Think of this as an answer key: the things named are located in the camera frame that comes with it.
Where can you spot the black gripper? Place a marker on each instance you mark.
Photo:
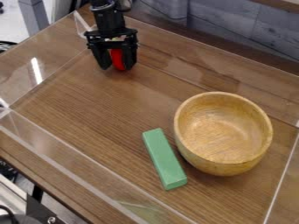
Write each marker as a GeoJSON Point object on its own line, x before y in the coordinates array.
{"type": "Point", "coordinates": [121, 39]}

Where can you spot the red plush strawberry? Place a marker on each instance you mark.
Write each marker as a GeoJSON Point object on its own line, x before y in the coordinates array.
{"type": "Point", "coordinates": [116, 56]}

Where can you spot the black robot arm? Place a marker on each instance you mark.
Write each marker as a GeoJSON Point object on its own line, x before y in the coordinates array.
{"type": "Point", "coordinates": [108, 14]}

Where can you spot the grey table leg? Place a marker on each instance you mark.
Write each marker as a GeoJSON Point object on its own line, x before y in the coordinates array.
{"type": "Point", "coordinates": [33, 15]}

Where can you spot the wooden bowl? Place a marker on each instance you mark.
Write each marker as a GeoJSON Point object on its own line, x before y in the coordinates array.
{"type": "Point", "coordinates": [222, 133]}

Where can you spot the green rectangular block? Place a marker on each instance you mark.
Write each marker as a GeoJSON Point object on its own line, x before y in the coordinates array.
{"type": "Point", "coordinates": [165, 162]}

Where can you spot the black clamp device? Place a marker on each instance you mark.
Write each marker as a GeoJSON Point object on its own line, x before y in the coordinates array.
{"type": "Point", "coordinates": [33, 216]}

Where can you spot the clear acrylic enclosure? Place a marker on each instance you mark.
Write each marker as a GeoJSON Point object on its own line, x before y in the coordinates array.
{"type": "Point", "coordinates": [144, 128]}

